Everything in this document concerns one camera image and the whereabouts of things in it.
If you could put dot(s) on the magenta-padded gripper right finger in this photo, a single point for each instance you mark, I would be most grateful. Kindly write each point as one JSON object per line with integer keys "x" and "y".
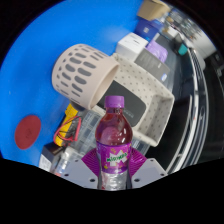
{"x": 150, "y": 170}

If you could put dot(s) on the black box with white label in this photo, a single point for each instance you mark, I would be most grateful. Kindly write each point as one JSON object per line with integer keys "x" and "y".
{"x": 48, "y": 156}

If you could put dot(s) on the small white box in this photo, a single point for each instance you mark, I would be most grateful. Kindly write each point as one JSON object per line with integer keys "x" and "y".
{"x": 131, "y": 46}

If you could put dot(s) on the black overhead shelf unit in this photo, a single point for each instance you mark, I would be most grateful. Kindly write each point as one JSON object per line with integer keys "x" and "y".
{"x": 203, "y": 110}

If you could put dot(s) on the black rectangular speaker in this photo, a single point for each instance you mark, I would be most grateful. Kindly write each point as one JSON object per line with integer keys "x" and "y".
{"x": 128, "y": 101}

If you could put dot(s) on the beige patterned mug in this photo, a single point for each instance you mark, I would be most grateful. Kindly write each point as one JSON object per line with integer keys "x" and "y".
{"x": 75, "y": 73}

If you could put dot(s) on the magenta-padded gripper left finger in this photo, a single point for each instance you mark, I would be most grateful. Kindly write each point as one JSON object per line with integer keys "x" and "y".
{"x": 77, "y": 171}

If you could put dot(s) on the purple bag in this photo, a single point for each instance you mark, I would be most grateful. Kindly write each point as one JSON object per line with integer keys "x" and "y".
{"x": 156, "y": 50}

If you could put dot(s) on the dark grey tall box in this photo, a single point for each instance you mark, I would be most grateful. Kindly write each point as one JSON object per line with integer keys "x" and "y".
{"x": 153, "y": 65}

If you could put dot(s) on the purple-labelled clear drink bottle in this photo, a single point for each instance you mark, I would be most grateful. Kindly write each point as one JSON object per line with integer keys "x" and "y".
{"x": 113, "y": 146}

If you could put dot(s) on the flat round red coaster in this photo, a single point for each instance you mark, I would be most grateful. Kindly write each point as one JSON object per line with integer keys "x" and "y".
{"x": 27, "y": 132}

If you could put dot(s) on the blue box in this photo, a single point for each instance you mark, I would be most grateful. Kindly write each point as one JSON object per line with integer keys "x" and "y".
{"x": 146, "y": 28}

